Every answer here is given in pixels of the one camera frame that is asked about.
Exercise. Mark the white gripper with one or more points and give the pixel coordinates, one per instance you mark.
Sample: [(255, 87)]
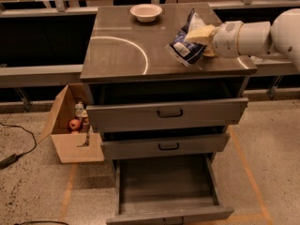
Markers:
[(227, 38)]

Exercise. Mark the blue chip bag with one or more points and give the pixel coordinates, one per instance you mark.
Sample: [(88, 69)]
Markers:
[(187, 53)]

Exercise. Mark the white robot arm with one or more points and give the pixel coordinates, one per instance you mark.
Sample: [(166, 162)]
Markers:
[(262, 39)]

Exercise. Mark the grey drawer cabinet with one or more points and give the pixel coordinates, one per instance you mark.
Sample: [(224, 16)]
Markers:
[(127, 63)]

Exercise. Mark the grey middle drawer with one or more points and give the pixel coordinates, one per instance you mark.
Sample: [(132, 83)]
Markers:
[(163, 147)]

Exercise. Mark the grey drawer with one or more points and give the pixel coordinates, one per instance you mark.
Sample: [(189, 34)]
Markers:
[(175, 190), (163, 147), (166, 115)]

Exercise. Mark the grey top drawer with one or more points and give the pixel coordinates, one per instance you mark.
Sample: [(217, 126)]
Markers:
[(166, 115)]

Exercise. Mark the grey bottom drawer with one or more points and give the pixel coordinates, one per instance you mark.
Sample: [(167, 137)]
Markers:
[(175, 190)]

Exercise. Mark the white bowl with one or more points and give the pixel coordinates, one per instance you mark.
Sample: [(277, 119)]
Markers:
[(146, 13)]

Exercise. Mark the red apple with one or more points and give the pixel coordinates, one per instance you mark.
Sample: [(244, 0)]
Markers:
[(74, 124)]

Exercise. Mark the cardboard box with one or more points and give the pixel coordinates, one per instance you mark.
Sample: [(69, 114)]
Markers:
[(72, 146)]

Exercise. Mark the grey metal rail shelf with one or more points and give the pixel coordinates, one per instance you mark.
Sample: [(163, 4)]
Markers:
[(39, 76)]

